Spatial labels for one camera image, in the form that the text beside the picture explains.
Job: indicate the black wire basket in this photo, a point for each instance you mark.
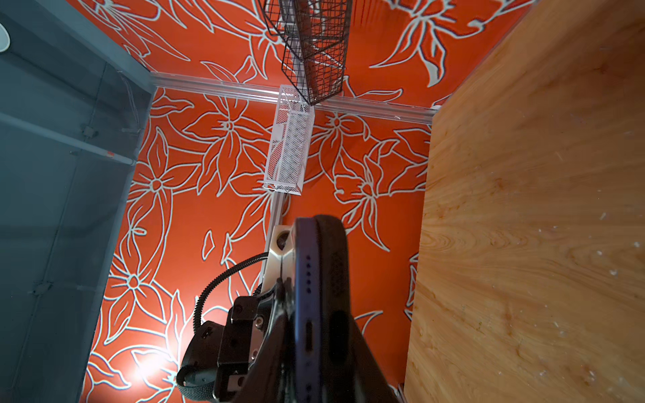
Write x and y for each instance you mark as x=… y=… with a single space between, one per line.
x=316 y=39

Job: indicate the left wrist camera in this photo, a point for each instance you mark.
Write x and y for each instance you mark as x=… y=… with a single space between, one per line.
x=281 y=260

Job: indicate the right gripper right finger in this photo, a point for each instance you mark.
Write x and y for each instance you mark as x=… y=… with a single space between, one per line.
x=366 y=381

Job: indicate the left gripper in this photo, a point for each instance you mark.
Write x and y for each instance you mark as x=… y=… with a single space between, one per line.
x=217 y=360

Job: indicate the white mesh basket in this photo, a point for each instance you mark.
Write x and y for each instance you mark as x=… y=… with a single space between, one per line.
x=290 y=140

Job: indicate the black smartphone picked up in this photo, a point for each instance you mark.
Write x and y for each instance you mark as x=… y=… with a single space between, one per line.
x=307 y=318

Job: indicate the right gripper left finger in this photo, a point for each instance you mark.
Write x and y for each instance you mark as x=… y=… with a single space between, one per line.
x=271 y=376

